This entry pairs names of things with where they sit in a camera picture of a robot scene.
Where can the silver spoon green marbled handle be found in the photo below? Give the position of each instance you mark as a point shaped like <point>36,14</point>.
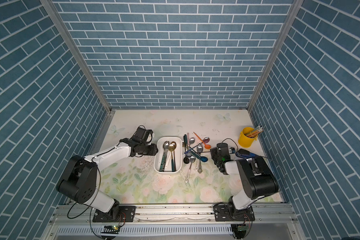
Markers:
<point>164,158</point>

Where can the white plastic storage box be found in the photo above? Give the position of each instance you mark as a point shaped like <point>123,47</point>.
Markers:
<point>159,155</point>

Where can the long silver spoon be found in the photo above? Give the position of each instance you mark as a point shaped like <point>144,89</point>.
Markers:
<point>192,160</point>

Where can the small silver spoon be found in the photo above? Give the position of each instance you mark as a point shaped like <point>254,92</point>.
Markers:
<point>199,151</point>

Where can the silver spoon pink handle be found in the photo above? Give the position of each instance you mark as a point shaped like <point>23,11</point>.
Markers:
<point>191,140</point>

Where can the blue stapler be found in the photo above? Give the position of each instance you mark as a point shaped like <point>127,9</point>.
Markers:
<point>244,154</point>

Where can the gold spoon dark green handle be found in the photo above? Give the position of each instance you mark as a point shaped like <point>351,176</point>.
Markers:
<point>173,147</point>

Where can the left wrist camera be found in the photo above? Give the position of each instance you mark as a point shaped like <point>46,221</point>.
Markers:
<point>143,135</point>

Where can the blue green handled spoon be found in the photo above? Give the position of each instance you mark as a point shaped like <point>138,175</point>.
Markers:
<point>201,158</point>

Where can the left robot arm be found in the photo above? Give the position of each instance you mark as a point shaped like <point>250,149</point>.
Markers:
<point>81,178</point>

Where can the rainbow iridescent spoon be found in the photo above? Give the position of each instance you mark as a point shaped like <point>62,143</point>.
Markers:
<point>192,148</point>

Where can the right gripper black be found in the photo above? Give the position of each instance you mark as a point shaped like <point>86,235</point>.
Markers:
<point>213,151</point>

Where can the black spoon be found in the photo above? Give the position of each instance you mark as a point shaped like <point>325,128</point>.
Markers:
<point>186,159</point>

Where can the floral table mat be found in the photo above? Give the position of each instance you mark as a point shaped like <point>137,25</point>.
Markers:
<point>135,181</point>

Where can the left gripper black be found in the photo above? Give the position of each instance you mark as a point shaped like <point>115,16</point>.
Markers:
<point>153,150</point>

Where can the orange spoon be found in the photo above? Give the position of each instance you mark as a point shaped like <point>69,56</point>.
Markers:
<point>204,141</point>

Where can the yellow cup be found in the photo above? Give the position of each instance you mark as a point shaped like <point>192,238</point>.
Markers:
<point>245,141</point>

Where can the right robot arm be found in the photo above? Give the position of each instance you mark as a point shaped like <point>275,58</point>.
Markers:
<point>257,181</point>

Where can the aluminium front rail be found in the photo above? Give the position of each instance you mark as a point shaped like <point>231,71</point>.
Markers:
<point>263,213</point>

